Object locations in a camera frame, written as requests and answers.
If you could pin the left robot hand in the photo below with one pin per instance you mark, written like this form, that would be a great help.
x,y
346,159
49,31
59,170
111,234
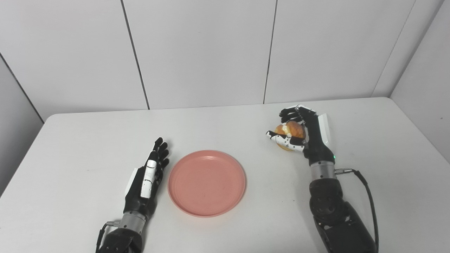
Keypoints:
x,y
139,195

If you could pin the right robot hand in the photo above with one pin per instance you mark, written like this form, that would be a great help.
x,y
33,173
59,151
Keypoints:
x,y
318,140

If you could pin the cream puff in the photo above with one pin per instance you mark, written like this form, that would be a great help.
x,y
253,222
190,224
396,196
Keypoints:
x,y
293,130

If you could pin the pink plate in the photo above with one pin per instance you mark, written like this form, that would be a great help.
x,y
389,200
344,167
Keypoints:
x,y
206,183

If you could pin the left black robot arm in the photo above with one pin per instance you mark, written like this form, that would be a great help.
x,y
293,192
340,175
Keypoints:
x,y
123,233

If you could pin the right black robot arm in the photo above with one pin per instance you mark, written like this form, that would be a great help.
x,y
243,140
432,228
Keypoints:
x,y
337,211

